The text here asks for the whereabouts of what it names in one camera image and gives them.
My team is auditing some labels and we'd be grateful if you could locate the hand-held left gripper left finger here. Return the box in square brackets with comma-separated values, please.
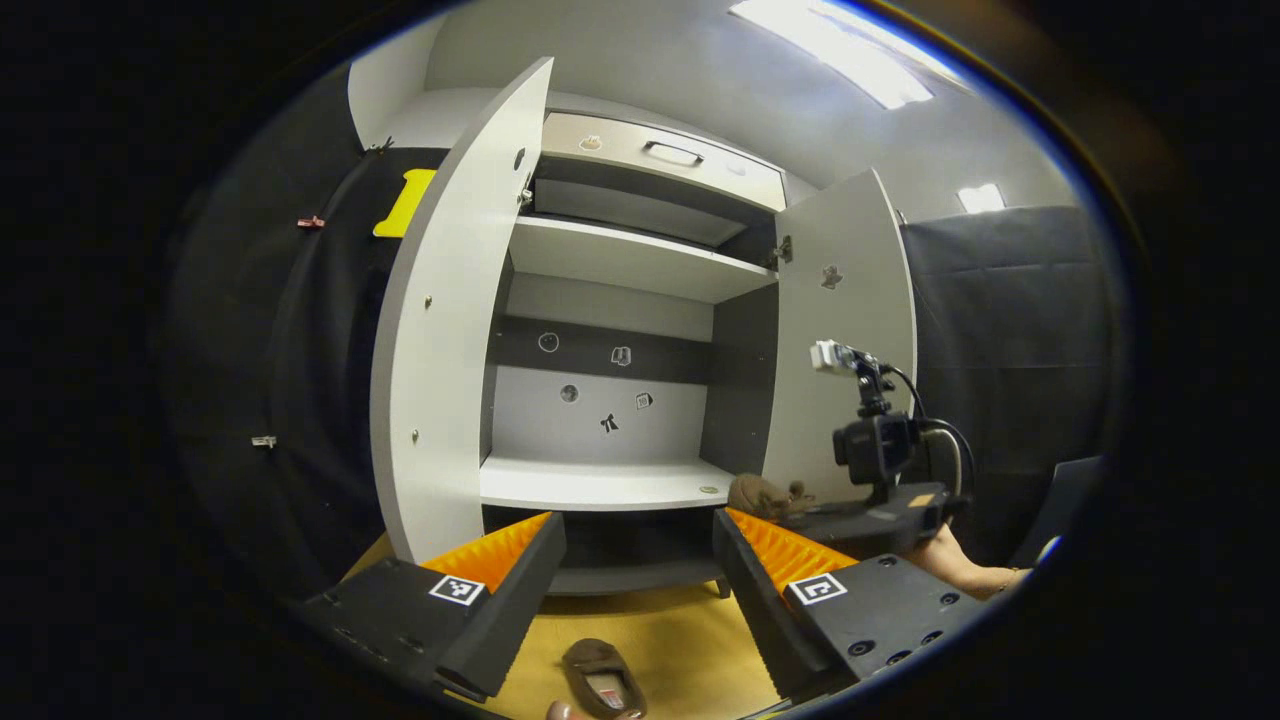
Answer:
[300, 512, 568, 703]

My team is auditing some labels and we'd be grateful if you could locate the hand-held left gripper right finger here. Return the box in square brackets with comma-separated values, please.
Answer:
[712, 507, 986, 706]

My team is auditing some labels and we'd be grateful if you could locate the brown fuzzy shoe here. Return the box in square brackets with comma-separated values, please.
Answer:
[561, 638, 648, 720]
[727, 473, 816, 523]

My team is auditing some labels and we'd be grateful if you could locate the white shoe cabinet door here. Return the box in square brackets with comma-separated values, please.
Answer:
[760, 168, 918, 511]
[369, 57, 555, 566]

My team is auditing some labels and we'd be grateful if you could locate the white shoe cabinet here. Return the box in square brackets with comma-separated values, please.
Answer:
[478, 110, 791, 598]

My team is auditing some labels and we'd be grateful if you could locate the long ceiling light panel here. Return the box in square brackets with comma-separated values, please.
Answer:
[728, 0, 966, 111]

